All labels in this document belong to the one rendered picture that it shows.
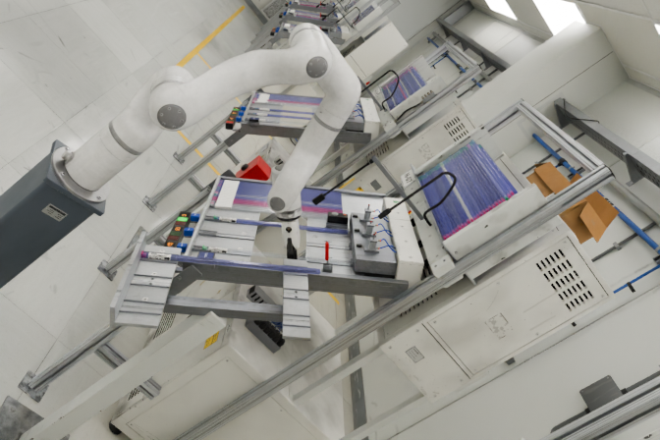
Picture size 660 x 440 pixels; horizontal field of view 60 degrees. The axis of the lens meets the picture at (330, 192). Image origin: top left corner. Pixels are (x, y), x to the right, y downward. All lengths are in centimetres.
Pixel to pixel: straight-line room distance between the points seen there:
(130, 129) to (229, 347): 81
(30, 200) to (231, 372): 86
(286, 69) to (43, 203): 76
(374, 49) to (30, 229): 501
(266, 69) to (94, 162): 53
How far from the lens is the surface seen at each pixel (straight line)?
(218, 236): 200
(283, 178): 166
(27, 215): 178
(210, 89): 154
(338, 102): 161
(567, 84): 525
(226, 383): 211
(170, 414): 224
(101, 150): 166
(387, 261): 185
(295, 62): 148
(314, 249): 197
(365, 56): 637
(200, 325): 164
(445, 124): 320
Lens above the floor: 162
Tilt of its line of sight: 14 degrees down
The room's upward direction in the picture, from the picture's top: 54 degrees clockwise
